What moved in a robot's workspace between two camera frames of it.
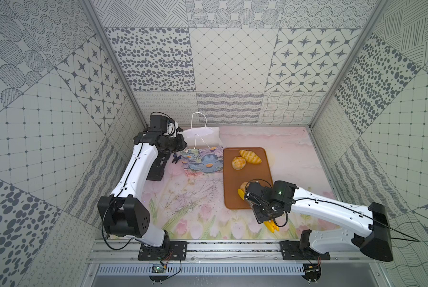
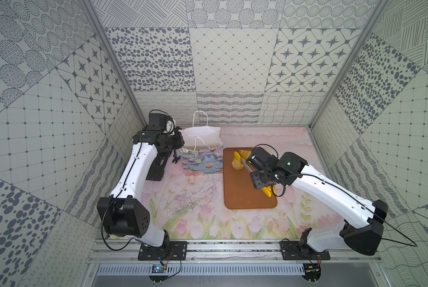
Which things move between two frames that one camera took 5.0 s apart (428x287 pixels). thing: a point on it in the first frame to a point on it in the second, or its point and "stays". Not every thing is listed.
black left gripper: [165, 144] stays
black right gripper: [259, 217] to [257, 183]
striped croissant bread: [250, 157] stays
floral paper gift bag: [204, 152] stays
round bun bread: [238, 162] stays
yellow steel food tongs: [270, 225] to [269, 191]
